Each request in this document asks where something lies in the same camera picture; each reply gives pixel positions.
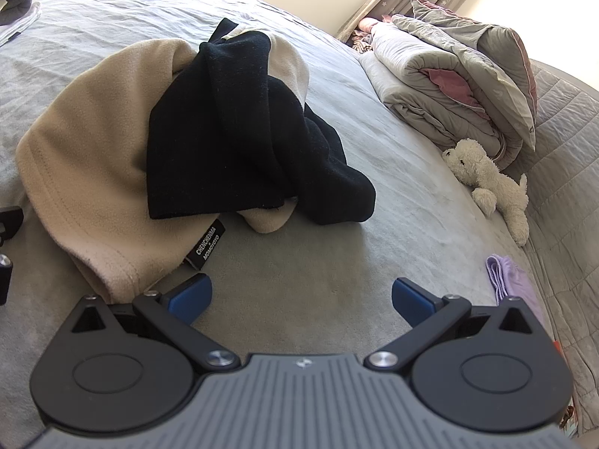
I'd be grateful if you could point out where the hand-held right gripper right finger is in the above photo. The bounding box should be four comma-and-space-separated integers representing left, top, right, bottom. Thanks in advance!
362, 277, 539, 371

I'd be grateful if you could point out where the pink pillow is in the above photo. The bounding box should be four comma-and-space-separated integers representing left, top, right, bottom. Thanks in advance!
358, 15, 395, 34

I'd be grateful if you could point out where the white plush dog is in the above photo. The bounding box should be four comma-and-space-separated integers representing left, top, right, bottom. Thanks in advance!
442, 138, 529, 248

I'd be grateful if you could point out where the folded grey quilt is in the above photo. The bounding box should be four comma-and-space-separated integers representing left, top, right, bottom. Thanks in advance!
360, 14, 525, 171

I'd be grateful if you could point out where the grey bed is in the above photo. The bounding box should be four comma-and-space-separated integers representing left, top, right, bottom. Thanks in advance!
0, 0, 562, 449

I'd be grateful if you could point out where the purple cloth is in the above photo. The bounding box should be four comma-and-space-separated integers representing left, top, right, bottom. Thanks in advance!
486, 255, 555, 337

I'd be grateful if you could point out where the white folded cloth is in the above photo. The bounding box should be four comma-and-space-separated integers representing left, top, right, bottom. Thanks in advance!
0, 2, 43, 48

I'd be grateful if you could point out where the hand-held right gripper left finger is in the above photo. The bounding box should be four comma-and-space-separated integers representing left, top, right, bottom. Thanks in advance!
66, 274, 239, 370

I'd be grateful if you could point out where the striped cloth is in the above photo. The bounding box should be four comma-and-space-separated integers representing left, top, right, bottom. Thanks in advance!
350, 28, 376, 53

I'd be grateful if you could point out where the grey quilted headboard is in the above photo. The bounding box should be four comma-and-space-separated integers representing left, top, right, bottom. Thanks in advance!
505, 58, 599, 436

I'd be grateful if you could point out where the folded grey duvet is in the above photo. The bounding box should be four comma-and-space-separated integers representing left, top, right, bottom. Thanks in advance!
409, 0, 538, 153

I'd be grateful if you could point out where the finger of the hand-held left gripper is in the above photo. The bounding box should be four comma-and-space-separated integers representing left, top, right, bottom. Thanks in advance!
0, 253, 14, 306
0, 206, 24, 247

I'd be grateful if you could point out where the black garment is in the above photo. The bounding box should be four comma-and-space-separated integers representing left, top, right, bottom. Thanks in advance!
15, 18, 377, 305

